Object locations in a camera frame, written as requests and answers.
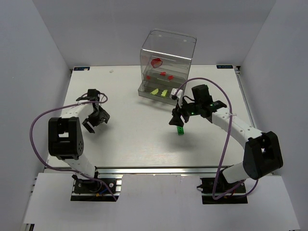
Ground green lego plate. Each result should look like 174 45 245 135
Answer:
177 126 184 135

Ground yellow-green lego wedge piece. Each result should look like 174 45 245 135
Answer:
151 89 159 95

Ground large red lego piece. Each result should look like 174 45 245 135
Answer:
150 58 163 68

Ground clear drawer container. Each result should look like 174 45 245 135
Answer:
138 29 197 105

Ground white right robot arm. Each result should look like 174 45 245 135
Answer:
169 85 283 184

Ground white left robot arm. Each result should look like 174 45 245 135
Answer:
48 89 110 178

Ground blue label right corner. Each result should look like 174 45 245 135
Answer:
216 64 233 69

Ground blue label corner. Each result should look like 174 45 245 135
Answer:
73 66 90 71
216 64 233 69

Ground blue label left corner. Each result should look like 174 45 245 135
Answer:
73 66 90 71

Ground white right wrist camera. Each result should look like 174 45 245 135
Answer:
170 88 183 102

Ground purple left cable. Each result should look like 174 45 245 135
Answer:
29 92 118 202

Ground purple cable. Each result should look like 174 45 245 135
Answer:
173 77 259 200
29 92 118 202

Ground aluminium table front rail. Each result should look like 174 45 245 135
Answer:
44 166 272 175

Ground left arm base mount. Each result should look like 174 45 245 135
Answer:
70 172 122 202

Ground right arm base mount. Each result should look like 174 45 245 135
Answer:
196 178 248 205

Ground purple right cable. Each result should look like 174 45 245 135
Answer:
173 77 259 200

